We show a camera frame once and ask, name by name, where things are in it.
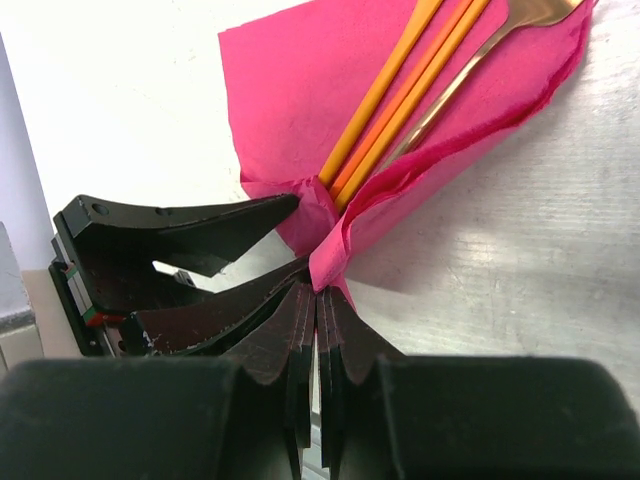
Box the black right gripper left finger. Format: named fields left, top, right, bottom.
left=1, top=284, right=315, bottom=479

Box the orange chopstick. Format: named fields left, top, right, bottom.
left=329, top=1, right=488, bottom=211
left=319, top=1, right=486, bottom=208

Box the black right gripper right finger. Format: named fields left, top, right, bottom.
left=316, top=287, right=639, bottom=479

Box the pink paper napkin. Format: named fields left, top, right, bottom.
left=219, top=1, right=594, bottom=291

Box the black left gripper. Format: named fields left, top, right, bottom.
left=49, top=194, right=309, bottom=357

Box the rose gold fork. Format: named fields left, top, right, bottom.
left=377, top=0, right=583, bottom=172

